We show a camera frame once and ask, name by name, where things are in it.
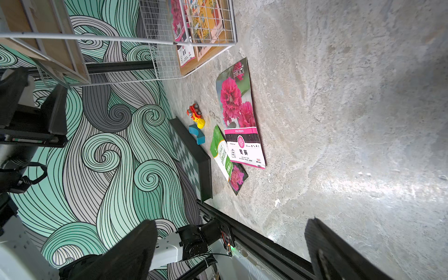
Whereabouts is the black corner frame post left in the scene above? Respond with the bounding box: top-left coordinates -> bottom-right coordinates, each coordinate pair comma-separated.
86,60 -> 157,74

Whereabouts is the red yellow toy car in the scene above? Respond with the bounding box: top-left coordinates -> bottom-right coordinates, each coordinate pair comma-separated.
187,103 -> 205,129

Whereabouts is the white wire shelf rack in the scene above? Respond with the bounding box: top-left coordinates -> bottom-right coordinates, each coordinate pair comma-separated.
1,1 -> 238,88

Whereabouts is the illustrated shop seed bag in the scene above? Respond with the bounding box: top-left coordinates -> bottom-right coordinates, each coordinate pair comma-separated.
182,0 -> 235,61

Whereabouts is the teal toy block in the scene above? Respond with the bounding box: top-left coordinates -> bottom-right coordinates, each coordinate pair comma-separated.
189,124 -> 205,145

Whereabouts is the black white checker board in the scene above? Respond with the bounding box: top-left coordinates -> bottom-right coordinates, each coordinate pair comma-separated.
169,118 -> 213,202

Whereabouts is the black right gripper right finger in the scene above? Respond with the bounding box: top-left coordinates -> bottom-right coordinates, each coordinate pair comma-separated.
304,218 -> 392,280

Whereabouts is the green white seed bag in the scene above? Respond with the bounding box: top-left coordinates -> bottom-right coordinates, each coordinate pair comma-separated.
210,126 -> 249,195

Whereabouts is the pink flower seed bag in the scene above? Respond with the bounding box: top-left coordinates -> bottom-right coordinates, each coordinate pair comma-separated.
170,0 -> 196,68
216,58 -> 266,169

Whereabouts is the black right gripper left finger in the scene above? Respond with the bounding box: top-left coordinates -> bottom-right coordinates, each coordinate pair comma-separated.
59,220 -> 158,280

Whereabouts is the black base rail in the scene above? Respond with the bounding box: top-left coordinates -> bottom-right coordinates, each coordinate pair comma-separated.
197,199 -> 316,280

